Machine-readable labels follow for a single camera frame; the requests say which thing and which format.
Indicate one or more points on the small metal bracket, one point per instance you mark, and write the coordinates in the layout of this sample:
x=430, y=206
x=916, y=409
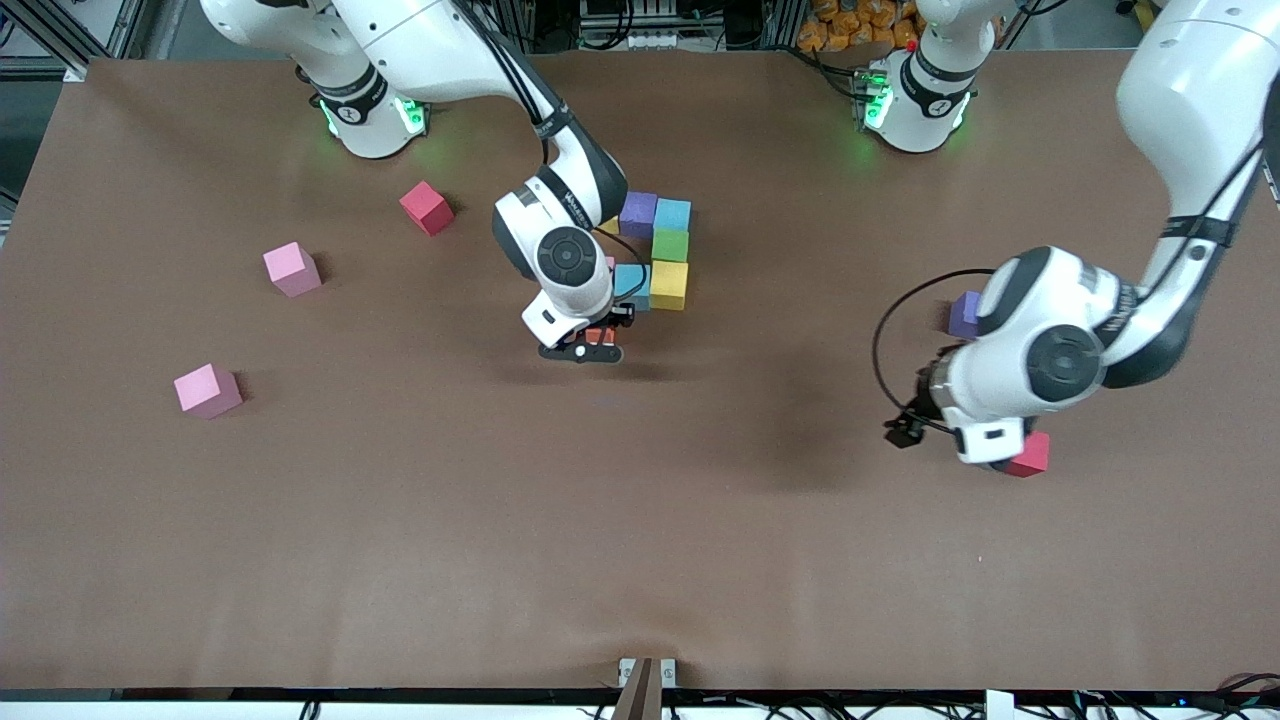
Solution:
x=668, y=670

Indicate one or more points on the green foam cube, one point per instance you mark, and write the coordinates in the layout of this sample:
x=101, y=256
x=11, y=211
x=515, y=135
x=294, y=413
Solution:
x=670, y=246

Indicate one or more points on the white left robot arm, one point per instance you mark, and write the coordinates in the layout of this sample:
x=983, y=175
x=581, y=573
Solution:
x=1190, y=110

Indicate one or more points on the yellow foam cube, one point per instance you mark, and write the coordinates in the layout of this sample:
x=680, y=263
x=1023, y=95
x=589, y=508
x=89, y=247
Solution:
x=668, y=285
x=610, y=227

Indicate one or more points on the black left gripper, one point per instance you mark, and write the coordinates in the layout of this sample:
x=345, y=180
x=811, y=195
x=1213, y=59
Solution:
x=921, y=393

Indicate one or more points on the purple foam cube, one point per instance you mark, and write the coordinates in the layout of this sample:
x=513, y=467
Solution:
x=640, y=214
x=965, y=315

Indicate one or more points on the blue foam cube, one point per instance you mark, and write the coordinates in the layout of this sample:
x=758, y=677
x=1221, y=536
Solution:
x=673, y=214
x=632, y=282

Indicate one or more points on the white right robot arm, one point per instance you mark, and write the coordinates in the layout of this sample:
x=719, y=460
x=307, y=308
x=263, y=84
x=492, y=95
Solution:
x=570, y=280

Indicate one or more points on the aluminium frame profile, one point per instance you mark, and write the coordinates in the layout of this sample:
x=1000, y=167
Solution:
x=60, y=40

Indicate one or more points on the small white plastic box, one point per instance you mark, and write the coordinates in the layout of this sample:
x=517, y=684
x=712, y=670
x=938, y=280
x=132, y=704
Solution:
x=1000, y=706

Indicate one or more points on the grey electrical equipment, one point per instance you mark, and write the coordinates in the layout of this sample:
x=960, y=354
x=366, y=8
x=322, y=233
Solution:
x=630, y=25

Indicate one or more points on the brown table mat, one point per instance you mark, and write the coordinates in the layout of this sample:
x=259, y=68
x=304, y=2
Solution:
x=600, y=560

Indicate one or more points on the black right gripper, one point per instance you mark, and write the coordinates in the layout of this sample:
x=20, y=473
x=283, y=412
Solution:
x=620, y=317

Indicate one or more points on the red foam cube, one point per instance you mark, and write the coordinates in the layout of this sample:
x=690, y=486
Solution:
x=1032, y=458
x=427, y=208

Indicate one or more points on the orange foam cube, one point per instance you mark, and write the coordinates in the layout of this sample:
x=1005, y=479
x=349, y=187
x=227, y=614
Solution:
x=590, y=337

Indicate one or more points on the pile of orange objects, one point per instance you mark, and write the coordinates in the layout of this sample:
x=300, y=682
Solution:
x=850, y=20

